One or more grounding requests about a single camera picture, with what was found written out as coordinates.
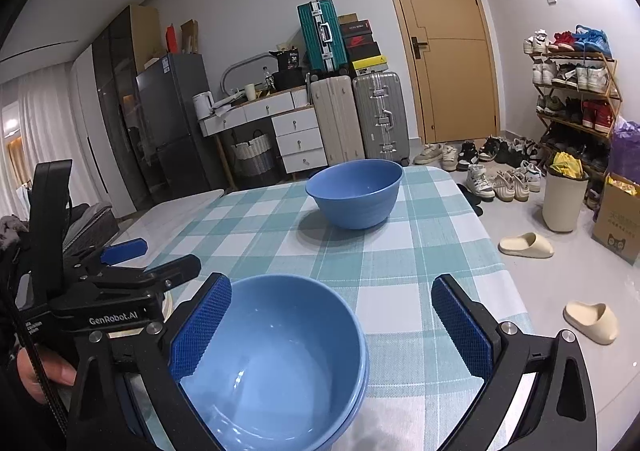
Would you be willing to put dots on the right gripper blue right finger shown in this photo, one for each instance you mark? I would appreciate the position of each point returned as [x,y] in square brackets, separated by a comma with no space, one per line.
[470,326]

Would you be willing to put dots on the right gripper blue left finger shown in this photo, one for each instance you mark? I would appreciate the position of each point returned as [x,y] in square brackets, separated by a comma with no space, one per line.
[194,323]

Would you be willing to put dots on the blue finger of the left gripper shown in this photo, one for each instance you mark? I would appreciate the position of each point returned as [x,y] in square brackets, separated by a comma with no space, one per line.
[121,252]
[172,274]

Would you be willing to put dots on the light blue bowl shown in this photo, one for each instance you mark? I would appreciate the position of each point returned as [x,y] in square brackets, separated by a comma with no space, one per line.
[286,369]

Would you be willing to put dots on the teal checked tablecloth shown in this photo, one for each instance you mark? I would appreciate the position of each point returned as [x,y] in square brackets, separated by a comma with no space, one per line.
[419,386]

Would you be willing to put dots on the cream slipper far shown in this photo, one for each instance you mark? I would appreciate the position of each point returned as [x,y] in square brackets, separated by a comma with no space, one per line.
[528,245]

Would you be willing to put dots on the cream slipper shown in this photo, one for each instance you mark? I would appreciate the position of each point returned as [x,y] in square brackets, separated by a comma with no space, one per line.
[528,245]
[598,322]

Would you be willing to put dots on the dark grey refrigerator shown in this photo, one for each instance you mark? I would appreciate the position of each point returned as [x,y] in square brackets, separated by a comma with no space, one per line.
[189,160]

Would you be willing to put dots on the cream slipper near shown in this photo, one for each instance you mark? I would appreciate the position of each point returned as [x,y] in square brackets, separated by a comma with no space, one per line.
[598,322]

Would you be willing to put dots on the woven laundry basket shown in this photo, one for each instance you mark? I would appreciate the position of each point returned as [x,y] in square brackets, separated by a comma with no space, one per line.
[254,162]

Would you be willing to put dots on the beige trash bin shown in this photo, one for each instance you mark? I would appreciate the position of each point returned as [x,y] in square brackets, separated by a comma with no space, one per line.
[566,185]

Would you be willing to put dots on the cardboard box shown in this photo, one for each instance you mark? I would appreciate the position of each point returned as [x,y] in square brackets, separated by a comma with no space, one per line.
[617,224]

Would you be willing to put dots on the white kettle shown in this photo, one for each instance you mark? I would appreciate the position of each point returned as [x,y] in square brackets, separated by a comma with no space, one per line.
[204,105]

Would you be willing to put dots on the white drawer desk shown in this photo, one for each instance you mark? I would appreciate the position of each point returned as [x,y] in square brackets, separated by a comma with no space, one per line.
[289,119]

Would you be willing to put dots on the oval mirror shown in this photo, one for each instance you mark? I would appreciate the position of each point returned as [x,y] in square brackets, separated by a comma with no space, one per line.
[248,71]

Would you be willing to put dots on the silver suitcase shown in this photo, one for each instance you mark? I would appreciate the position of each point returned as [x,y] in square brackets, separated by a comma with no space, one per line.
[382,116]

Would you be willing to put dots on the beige suitcase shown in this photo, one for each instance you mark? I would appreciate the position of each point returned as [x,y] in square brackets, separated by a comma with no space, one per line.
[337,117]

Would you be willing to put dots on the wooden shoe rack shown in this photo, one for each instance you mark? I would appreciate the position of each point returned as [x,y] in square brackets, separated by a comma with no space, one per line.
[574,74]

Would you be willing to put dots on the teal suitcase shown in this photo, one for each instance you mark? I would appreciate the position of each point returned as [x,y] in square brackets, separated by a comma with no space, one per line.
[323,40]

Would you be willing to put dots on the stack of shoe boxes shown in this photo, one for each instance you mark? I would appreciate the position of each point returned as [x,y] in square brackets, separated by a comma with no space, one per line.
[363,53]

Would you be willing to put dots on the wooden door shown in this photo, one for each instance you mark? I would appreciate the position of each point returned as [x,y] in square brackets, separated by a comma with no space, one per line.
[451,68]

